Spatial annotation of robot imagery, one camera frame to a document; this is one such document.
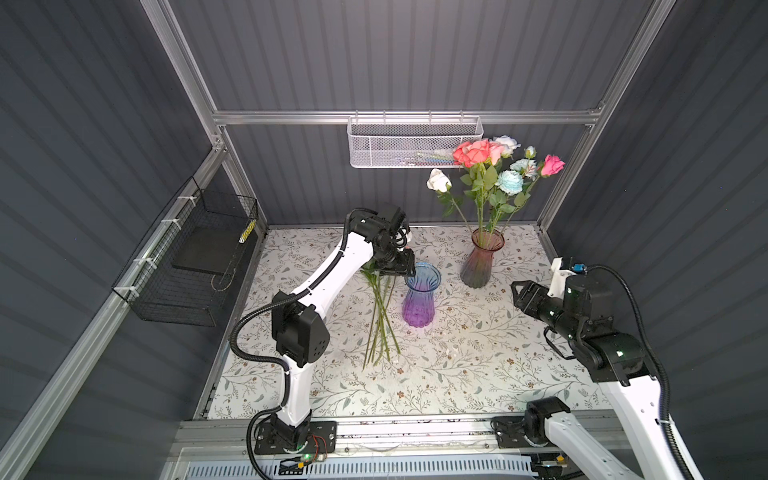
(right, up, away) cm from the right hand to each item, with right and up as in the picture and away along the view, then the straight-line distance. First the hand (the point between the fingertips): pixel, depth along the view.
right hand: (525, 290), depth 69 cm
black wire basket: (-83, +3, +3) cm, 83 cm away
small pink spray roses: (-35, -15, +24) cm, 45 cm away
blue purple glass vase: (-23, -7, +24) cm, 34 cm away
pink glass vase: (-4, +4, +25) cm, 26 cm away
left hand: (-26, +3, +14) cm, 30 cm away
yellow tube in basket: (-72, +14, +12) cm, 74 cm away
